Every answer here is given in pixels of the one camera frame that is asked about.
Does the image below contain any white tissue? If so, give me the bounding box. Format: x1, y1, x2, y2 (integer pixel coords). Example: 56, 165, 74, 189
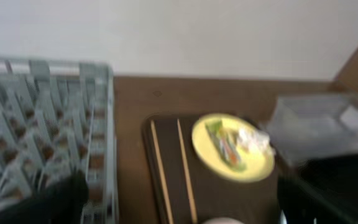
237, 128, 275, 156

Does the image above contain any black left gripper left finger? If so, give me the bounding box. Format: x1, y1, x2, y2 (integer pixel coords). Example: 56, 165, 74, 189
0, 171, 89, 224

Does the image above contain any left wooden chopstick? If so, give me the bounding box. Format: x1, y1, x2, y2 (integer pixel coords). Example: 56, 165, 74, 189
150, 120, 174, 224

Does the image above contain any right wooden chopstick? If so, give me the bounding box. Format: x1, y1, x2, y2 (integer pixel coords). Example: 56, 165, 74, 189
177, 119, 198, 224

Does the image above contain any dark brown serving tray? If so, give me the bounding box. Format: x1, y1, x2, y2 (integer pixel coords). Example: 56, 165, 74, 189
142, 114, 281, 223

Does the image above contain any colourful snack wrapper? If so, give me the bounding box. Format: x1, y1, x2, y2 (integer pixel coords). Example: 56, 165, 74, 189
205, 119, 246, 172

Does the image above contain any black waste tray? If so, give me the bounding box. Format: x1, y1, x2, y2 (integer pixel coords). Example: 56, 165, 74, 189
277, 152, 358, 224

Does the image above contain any wooden chopstick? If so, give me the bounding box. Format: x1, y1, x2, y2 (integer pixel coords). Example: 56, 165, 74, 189
150, 120, 174, 224
177, 119, 198, 224

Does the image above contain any clear plastic waste bin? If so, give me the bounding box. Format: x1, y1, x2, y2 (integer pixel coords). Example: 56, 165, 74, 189
262, 93, 358, 166

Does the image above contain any grey plastic dish rack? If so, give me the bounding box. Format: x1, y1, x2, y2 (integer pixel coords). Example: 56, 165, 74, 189
0, 57, 119, 223

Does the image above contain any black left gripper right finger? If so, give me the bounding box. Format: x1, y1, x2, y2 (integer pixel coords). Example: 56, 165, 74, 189
277, 152, 358, 224

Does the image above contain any pink white bowl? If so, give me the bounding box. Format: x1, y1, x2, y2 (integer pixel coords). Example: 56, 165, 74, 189
202, 217, 243, 224

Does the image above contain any yellow round plate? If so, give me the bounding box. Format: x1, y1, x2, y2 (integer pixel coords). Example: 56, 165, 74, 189
191, 113, 275, 182

